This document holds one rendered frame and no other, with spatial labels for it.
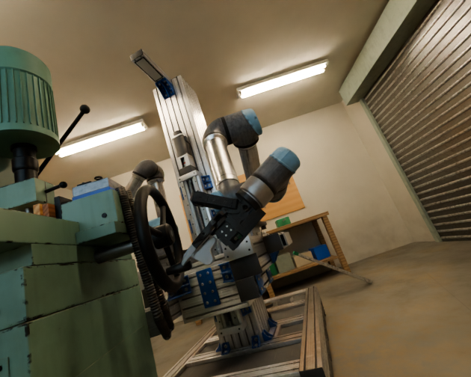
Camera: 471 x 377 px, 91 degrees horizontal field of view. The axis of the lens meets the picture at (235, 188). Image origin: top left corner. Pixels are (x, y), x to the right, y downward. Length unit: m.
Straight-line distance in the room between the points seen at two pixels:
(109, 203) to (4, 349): 0.31
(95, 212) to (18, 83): 0.48
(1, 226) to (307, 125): 4.43
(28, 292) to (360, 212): 4.20
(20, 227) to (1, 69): 0.58
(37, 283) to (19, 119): 0.50
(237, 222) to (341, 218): 3.76
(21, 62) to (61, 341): 0.80
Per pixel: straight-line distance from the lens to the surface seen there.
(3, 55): 1.05
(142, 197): 0.57
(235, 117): 0.94
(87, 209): 0.69
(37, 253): 0.58
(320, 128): 4.65
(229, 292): 1.22
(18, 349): 0.55
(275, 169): 0.54
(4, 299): 0.56
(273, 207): 3.97
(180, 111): 1.78
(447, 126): 3.48
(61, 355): 0.60
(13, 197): 0.86
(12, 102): 0.94
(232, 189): 0.64
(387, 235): 4.49
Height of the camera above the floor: 0.71
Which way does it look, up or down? 15 degrees up
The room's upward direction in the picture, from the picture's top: 19 degrees counter-clockwise
